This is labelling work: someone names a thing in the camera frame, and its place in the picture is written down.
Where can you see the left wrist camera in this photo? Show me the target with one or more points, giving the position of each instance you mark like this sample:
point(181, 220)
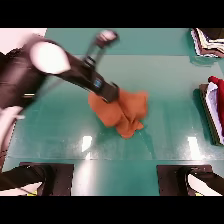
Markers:
point(106, 36)

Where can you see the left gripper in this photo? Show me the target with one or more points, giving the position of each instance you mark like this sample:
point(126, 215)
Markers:
point(111, 92)

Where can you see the red garment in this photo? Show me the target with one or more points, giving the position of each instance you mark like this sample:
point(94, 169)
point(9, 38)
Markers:
point(220, 100)

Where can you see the white garment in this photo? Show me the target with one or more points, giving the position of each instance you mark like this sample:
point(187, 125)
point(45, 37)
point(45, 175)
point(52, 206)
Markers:
point(212, 100)

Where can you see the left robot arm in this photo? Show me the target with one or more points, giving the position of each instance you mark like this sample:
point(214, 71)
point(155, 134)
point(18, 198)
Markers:
point(50, 58)

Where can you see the heap of clothes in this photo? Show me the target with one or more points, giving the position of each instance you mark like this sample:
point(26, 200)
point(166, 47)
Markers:
point(210, 43)

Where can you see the orange T-shirt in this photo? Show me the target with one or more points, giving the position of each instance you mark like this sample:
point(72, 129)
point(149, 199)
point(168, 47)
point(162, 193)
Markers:
point(128, 108)

